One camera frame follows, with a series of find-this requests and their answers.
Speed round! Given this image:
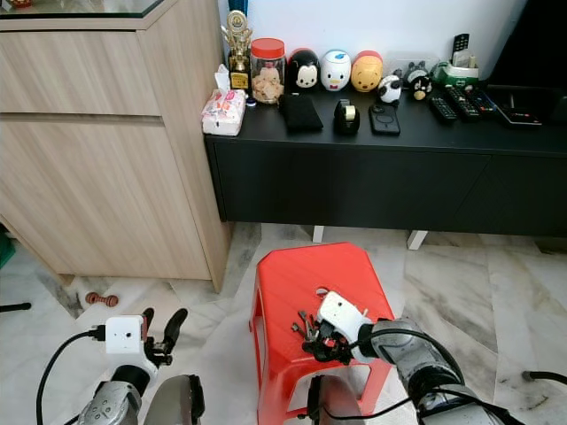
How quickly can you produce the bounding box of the black tape dispenser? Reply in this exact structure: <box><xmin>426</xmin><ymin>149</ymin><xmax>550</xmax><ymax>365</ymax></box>
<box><xmin>333</xmin><ymin>98</ymin><xmax>362</xmax><ymax>136</ymax></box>

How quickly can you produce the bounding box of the black television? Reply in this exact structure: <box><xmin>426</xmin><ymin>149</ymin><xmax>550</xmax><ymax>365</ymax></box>
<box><xmin>485</xmin><ymin>0</ymin><xmax>567</xmax><ymax>89</ymax></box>

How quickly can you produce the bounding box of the red plastic stool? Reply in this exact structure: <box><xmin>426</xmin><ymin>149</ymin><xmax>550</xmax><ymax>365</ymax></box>
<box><xmin>254</xmin><ymin>242</ymin><xmax>396</xmax><ymax>425</ymax></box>

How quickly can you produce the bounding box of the small white black plush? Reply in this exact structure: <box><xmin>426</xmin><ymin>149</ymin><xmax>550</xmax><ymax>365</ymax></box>
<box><xmin>377</xmin><ymin>73</ymin><xmax>405</xmax><ymax>105</ymax></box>

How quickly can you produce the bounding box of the dark grey robot leg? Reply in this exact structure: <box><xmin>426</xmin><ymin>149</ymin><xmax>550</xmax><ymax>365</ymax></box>
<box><xmin>306</xmin><ymin>375</ymin><xmax>366</xmax><ymax>425</ymax></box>
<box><xmin>144</xmin><ymin>374</ymin><xmax>206</xmax><ymax>425</ymax></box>

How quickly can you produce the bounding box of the round yellow bear plush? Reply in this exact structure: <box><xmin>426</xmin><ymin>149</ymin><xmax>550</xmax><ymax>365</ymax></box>
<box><xmin>350</xmin><ymin>50</ymin><xmax>385</xmax><ymax>94</ymax></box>

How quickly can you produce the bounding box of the dark grey right robot leg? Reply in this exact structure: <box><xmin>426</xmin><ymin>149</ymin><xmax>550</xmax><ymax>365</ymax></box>
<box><xmin>306</xmin><ymin>375</ymin><xmax>366</xmax><ymax>425</ymax></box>

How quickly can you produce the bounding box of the dark grey left robot leg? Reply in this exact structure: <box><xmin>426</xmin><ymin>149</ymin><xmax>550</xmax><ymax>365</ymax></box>
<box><xmin>144</xmin><ymin>374</ymin><xmax>206</xmax><ymax>425</ymax></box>

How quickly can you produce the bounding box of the pink tissue pack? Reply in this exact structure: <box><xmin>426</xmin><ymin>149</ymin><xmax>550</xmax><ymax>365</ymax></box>
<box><xmin>201</xmin><ymin>65</ymin><xmax>248</xmax><ymax>137</ymax></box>

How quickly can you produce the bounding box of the small black figure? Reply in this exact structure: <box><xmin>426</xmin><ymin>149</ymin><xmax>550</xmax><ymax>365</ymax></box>
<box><xmin>403</xmin><ymin>61</ymin><xmax>436</xmax><ymax>101</ymax></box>

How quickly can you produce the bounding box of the red dumbbell toy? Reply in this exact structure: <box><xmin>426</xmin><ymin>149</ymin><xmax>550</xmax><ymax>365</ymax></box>
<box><xmin>85</xmin><ymin>291</ymin><xmax>120</xmax><ymax>309</ymax></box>

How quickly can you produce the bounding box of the glass cabinet top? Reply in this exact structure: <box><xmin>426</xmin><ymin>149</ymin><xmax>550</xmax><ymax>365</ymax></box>
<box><xmin>0</xmin><ymin>0</ymin><xmax>169</xmax><ymax>19</ymax></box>

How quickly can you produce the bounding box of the green bag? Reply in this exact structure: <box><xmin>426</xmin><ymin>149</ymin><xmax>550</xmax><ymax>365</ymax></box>
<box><xmin>0</xmin><ymin>231</ymin><xmax>18</xmax><ymax>267</ymax></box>

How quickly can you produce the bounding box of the black smartphone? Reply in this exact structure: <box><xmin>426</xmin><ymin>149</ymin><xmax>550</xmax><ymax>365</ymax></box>
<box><xmin>368</xmin><ymin>103</ymin><xmax>402</xmax><ymax>136</ymax></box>

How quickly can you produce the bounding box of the black remote control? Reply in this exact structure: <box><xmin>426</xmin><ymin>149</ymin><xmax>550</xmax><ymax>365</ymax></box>
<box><xmin>467</xmin><ymin>88</ymin><xmax>498</xmax><ymax>115</ymax></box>
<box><xmin>444</xmin><ymin>85</ymin><xmax>483</xmax><ymax>120</ymax></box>
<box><xmin>426</xmin><ymin>93</ymin><xmax>460</xmax><ymax>123</ymax></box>

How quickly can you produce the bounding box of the black tv console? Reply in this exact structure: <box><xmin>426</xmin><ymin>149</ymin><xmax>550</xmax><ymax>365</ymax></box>
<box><xmin>205</xmin><ymin>82</ymin><xmax>567</xmax><ymax>237</ymax></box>

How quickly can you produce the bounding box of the light wooden cabinet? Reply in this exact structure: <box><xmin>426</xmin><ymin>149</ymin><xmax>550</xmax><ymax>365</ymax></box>
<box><xmin>0</xmin><ymin>0</ymin><xmax>233</xmax><ymax>294</ymax></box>

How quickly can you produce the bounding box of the black wallet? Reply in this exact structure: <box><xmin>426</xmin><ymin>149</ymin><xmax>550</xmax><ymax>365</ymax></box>
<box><xmin>278</xmin><ymin>92</ymin><xmax>325</xmax><ymax>135</ymax></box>

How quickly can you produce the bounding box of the red lid glass jar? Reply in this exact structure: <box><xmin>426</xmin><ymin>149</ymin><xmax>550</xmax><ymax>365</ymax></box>
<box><xmin>249</xmin><ymin>37</ymin><xmax>287</xmax><ymax>106</ymax></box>

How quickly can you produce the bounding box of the white duck plush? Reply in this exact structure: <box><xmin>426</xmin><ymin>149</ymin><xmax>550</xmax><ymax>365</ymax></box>
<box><xmin>320</xmin><ymin>49</ymin><xmax>354</xmax><ymax>92</ymax></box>

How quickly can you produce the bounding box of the green desk holder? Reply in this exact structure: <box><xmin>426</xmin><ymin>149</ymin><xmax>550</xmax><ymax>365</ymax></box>
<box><xmin>431</xmin><ymin>33</ymin><xmax>482</xmax><ymax>89</ymax></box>

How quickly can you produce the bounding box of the bunch of keys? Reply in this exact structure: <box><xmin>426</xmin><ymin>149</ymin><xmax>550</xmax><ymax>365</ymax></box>
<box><xmin>290</xmin><ymin>287</ymin><xmax>330</xmax><ymax>343</ymax></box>

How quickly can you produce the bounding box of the golden trophy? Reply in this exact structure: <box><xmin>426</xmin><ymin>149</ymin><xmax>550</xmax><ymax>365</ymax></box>
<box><xmin>221</xmin><ymin>10</ymin><xmax>256</xmax><ymax>92</ymax></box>

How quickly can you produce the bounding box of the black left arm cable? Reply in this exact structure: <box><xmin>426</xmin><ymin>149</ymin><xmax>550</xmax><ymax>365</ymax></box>
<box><xmin>36</xmin><ymin>326</ymin><xmax>107</xmax><ymax>425</ymax></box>

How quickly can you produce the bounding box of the black mouse plush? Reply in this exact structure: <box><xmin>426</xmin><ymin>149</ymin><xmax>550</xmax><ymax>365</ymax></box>
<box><xmin>286</xmin><ymin>48</ymin><xmax>322</xmax><ymax>91</ymax></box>

